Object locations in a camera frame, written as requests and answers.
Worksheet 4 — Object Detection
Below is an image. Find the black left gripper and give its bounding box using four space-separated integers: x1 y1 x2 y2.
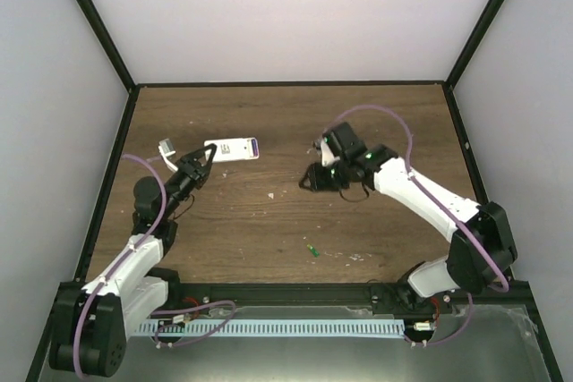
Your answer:
162 144 217 218

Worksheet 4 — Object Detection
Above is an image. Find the white remote control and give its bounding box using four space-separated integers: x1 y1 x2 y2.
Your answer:
203 137 255 163

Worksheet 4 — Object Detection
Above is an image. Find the blue purple battery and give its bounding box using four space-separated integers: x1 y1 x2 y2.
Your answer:
250 138 260 159

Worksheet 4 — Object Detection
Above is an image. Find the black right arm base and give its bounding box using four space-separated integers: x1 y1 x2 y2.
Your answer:
369 282 450 316

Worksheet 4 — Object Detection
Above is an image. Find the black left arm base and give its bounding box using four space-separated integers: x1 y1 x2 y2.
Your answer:
147 267 204 316

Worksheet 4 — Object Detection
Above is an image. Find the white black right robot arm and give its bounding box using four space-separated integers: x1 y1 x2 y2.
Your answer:
299 123 517 313

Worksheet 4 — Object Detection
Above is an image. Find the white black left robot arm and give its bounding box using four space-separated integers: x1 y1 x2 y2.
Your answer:
48 140 217 378

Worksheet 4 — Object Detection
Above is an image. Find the green battery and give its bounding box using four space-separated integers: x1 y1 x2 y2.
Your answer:
307 244 320 258

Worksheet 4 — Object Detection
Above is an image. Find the metal front plate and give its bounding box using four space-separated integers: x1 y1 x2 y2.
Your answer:
39 304 550 382

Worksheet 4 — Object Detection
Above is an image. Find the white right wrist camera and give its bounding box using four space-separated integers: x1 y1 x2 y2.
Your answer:
313 138 339 167

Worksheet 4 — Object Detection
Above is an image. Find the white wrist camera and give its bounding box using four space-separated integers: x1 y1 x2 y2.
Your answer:
158 139 178 173
313 138 339 167

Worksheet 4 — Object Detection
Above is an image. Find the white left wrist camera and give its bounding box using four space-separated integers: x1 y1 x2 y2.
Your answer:
158 139 178 173

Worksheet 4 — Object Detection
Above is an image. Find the black table frame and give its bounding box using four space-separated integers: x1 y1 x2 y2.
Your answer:
24 0 565 382

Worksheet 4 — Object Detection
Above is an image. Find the light blue slotted cable duct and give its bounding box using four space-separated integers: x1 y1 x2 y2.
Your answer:
133 319 405 339

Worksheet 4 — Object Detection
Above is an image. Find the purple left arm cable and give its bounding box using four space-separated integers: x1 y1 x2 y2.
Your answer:
73 153 238 378

